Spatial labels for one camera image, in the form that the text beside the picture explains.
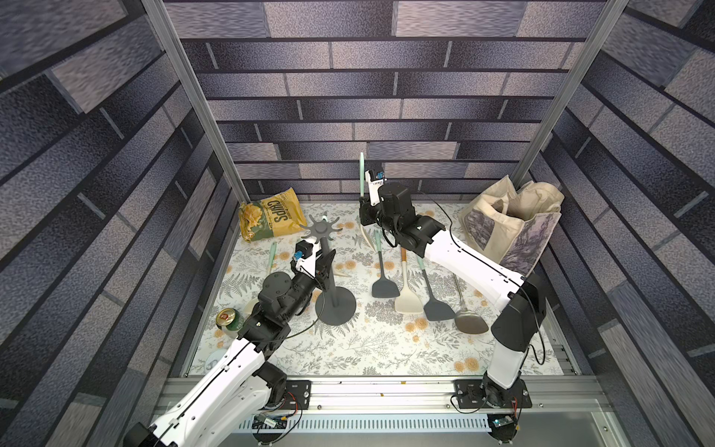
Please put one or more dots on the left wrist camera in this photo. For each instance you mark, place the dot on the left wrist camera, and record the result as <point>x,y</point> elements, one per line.
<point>305,257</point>

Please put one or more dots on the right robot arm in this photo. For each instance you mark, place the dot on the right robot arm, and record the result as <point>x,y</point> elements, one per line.
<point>521,307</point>

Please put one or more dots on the grey utensil rack stand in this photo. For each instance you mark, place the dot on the grey utensil rack stand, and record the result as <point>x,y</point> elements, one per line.
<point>337,305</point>

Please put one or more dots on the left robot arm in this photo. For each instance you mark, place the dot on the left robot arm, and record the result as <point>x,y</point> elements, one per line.
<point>243,382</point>

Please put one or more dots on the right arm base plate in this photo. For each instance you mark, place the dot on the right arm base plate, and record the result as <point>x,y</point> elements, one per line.
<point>471,394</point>

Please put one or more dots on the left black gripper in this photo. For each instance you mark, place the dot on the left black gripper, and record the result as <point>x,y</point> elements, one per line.
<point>321,274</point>

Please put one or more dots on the green drink can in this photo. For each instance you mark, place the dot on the green drink can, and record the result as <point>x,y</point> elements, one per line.
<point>229,321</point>

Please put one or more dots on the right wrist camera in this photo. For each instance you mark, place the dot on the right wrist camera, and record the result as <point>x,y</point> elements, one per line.
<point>374,180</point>

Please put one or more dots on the wooden handle white spatula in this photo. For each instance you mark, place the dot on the wooden handle white spatula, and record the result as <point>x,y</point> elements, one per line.
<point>407,302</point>

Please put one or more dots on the green handle grey spoon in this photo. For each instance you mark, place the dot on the green handle grey spoon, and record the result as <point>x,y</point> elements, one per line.
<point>465,320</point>

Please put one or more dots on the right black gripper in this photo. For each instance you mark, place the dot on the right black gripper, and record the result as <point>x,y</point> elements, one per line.
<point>368,209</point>

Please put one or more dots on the circuit board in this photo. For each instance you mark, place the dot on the circuit board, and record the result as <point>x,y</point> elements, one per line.
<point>270,422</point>
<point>503,428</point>

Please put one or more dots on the right circuit board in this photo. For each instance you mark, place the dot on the right circuit board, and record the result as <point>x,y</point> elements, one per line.
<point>503,428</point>

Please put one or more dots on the canvas tote bag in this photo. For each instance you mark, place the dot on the canvas tote bag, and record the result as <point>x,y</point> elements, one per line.
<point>510,226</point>

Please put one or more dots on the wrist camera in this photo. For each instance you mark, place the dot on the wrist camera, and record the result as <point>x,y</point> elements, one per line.
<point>374,180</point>
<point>305,257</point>

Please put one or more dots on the left circuit board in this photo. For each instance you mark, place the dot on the left circuit board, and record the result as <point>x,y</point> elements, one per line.
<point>270,422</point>

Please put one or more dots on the green handle grey turner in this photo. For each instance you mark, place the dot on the green handle grey turner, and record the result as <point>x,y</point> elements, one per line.
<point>434,309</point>

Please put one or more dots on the yellow chips bag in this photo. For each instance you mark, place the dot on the yellow chips bag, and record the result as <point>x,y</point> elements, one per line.
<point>277,216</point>

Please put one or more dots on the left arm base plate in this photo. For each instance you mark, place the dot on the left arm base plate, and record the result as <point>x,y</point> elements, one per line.
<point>296,396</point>

